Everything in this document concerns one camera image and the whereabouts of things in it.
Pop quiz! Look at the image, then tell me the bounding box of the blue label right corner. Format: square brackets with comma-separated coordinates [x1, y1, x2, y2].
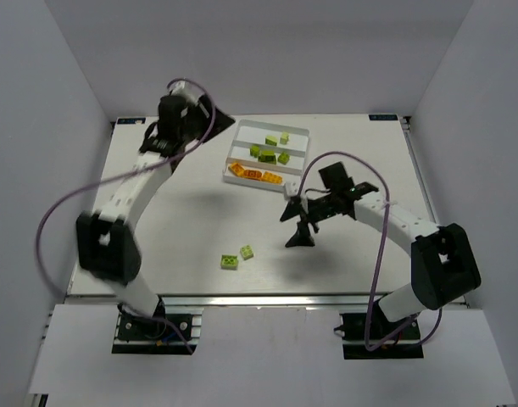
[368, 114, 398, 121]

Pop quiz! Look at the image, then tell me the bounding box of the orange 2x4 lego brick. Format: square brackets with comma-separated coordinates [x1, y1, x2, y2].
[260, 171, 283, 185]

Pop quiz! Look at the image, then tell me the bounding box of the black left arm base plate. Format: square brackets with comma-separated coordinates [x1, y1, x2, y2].
[111, 304, 202, 356]

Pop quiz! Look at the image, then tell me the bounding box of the pale lime 2x2 brick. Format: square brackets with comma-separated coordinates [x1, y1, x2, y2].
[240, 245, 254, 260]

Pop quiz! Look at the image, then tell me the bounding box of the lime 2x3 lego brick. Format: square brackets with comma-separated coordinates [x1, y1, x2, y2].
[265, 135, 278, 146]

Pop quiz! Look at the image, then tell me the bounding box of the lime 2x3 brick front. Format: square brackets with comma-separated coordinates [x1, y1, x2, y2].
[220, 254, 239, 270]

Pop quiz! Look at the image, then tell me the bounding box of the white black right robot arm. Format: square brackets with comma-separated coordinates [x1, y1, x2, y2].
[280, 162, 482, 333]

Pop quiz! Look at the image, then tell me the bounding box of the orange curved lego brick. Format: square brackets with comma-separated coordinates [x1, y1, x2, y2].
[242, 169, 263, 181]

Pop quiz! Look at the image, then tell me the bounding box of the orange sloped lego brick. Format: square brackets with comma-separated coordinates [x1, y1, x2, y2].
[228, 162, 246, 177]

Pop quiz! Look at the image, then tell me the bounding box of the lime 2x2 lego brick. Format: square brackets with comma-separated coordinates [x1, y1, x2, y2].
[277, 152, 290, 164]

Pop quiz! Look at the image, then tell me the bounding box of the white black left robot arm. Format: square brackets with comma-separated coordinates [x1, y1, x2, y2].
[75, 92, 235, 321]

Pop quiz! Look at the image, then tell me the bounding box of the blue label left corner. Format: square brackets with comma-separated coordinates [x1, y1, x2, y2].
[116, 117, 146, 125]

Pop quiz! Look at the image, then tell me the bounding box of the white three-compartment tray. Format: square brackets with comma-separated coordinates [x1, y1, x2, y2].
[223, 120, 309, 192]

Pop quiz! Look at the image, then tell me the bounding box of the aluminium front rail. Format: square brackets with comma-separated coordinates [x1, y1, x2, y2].
[160, 294, 369, 307]

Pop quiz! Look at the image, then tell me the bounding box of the blue label corner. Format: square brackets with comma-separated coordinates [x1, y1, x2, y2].
[368, 114, 398, 121]
[116, 117, 146, 125]

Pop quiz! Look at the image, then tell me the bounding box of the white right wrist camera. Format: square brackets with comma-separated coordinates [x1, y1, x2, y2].
[283, 181, 299, 201]

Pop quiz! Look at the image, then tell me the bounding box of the lime sloped lego brick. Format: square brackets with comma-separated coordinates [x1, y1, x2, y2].
[258, 150, 277, 164]

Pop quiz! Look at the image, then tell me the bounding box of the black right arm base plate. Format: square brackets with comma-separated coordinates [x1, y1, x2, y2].
[334, 311, 425, 361]

